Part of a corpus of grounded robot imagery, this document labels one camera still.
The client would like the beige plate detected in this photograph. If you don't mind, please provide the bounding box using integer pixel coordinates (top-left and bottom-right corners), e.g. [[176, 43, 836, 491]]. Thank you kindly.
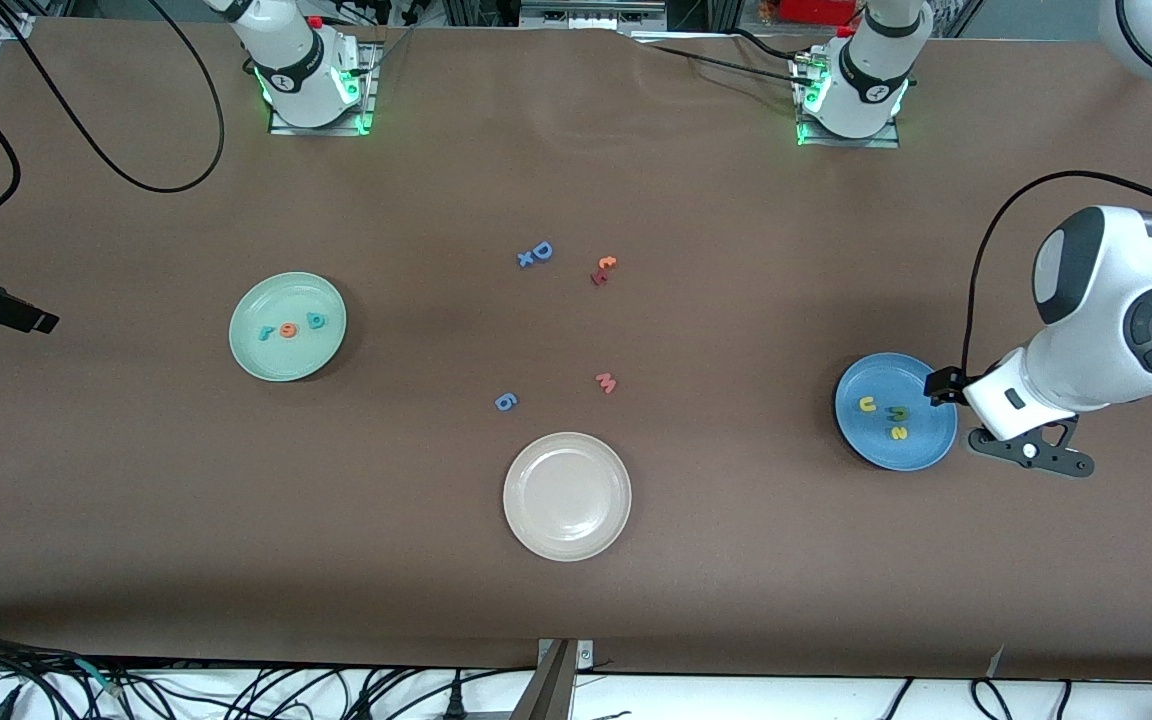
[[503, 432, 632, 562]]

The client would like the aluminium profile bar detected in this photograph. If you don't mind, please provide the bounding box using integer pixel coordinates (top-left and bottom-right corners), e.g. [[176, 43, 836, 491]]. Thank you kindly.
[[511, 640, 595, 720]]

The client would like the silver aluminium corner profile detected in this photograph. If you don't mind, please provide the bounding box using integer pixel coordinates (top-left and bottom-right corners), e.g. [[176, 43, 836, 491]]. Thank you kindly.
[[0, 0, 72, 41]]

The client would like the brown paper table cover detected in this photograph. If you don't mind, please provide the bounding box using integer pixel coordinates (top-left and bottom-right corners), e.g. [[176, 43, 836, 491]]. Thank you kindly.
[[0, 15, 1152, 683]]

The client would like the grey metal enclosure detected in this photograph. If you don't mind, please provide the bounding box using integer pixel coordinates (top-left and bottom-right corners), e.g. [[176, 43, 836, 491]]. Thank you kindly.
[[521, 0, 667, 33]]

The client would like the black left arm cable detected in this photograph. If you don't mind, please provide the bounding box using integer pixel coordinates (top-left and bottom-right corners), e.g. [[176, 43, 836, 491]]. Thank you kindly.
[[961, 0, 1152, 376]]

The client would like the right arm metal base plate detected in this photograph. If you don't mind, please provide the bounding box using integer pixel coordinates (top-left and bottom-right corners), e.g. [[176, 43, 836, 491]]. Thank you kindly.
[[269, 42, 379, 137]]

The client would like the light green plate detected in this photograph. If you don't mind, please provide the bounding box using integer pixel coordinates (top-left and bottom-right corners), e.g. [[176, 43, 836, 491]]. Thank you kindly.
[[229, 272, 348, 383]]

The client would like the blue plate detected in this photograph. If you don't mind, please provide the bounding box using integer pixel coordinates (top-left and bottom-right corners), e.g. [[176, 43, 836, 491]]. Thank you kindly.
[[835, 352, 958, 472]]

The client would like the red box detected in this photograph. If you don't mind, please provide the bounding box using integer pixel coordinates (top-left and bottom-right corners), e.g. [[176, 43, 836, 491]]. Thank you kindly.
[[776, 0, 859, 26]]

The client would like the black base cable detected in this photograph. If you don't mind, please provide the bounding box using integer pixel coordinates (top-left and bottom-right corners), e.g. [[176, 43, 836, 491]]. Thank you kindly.
[[626, 28, 822, 93]]

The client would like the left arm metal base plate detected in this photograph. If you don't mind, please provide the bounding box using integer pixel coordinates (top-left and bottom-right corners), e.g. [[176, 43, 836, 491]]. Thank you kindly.
[[796, 55, 902, 149]]

